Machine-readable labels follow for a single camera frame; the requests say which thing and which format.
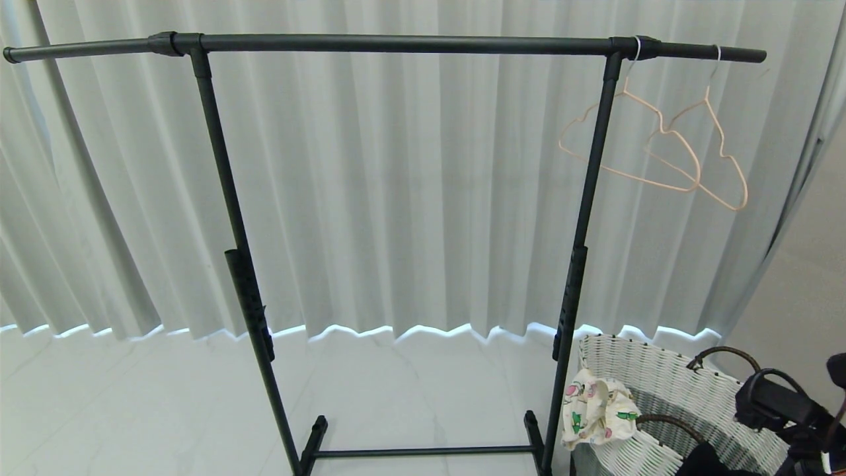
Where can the pink clothes hanger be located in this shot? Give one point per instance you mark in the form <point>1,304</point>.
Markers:
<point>628,173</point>
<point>745,195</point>

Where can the black garment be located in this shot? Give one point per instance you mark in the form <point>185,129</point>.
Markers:
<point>707,463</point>

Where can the black clothes rack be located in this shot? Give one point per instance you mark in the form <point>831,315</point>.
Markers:
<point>396,43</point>

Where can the white laundry basket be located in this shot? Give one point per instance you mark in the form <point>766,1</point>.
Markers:
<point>661,383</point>

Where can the white curtain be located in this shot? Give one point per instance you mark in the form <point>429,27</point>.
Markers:
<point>396,198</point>

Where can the cream printed garment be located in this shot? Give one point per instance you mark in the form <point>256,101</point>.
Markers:
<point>598,410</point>

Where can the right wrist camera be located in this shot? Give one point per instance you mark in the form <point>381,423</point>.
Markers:
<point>780,400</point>

